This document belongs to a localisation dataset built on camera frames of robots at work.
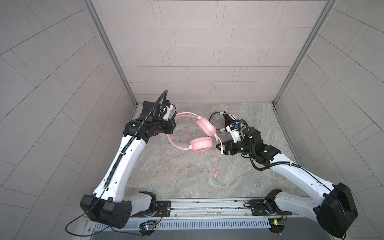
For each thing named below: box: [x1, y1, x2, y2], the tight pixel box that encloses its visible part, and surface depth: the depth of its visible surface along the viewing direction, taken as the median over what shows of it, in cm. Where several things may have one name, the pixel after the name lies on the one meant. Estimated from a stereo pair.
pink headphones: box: [167, 112, 224, 155], surface depth 64 cm
